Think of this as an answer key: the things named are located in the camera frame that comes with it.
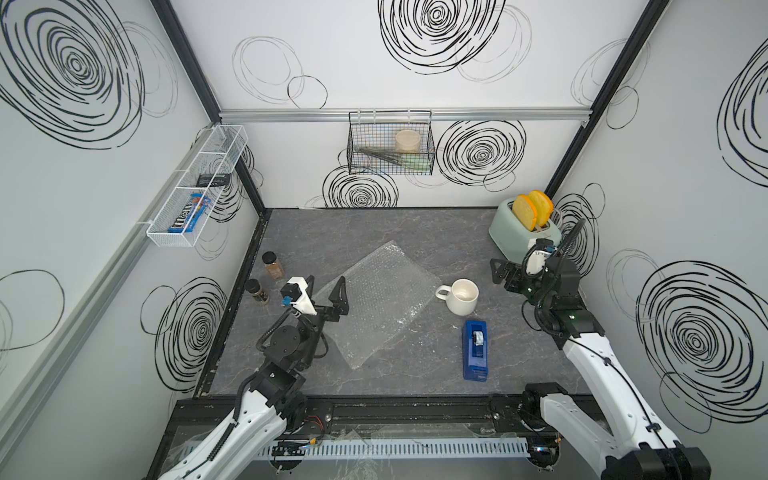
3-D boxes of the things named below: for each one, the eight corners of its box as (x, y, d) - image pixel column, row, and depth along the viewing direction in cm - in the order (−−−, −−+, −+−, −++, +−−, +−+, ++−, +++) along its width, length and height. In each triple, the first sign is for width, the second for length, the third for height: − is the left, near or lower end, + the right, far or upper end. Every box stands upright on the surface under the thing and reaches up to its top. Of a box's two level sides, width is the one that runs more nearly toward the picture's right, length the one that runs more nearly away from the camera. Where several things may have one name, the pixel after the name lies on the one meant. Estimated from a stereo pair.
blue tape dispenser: (463, 381, 81) (469, 374, 75) (461, 328, 91) (466, 318, 85) (484, 384, 81) (492, 377, 75) (480, 330, 90) (486, 320, 85)
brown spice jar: (268, 280, 101) (259, 265, 94) (272, 267, 105) (264, 251, 98) (282, 280, 101) (274, 265, 94) (286, 267, 105) (278, 251, 98)
